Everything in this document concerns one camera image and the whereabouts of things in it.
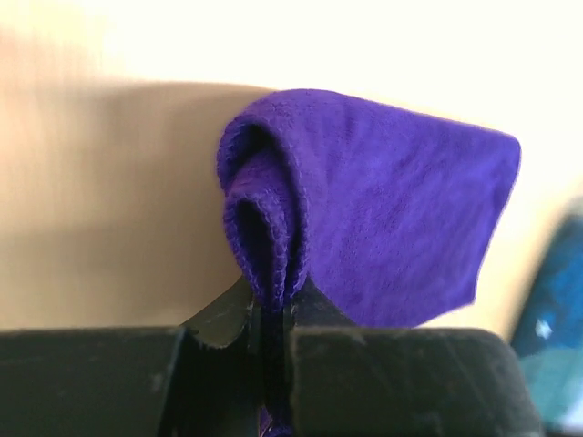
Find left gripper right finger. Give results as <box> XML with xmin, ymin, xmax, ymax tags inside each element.
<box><xmin>285</xmin><ymin>282</ymin><xmax>544</xmax><ymax>436</ymax></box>

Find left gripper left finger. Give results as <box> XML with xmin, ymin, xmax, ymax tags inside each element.
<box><xmin>1</xmin><ymin>280</ymin><xmax>259</xmax><ymax>436</ymax></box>

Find purple towel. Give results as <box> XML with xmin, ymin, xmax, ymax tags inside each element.
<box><xmin>217</xmin><ymin>89</ymin><xmax>521</xmax><ymax>436</ymax></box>

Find blue towel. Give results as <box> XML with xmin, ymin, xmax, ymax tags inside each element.
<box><xmin>511</xmin><ymin>219</ymin><xmax>582</xmax><ymax>357</ymax></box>

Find teal translucent plastic bin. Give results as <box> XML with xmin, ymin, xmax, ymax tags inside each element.
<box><xmin>517</xmin><ymin>213</ymin><xmax>582</xmax><ymax>436</ymax></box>

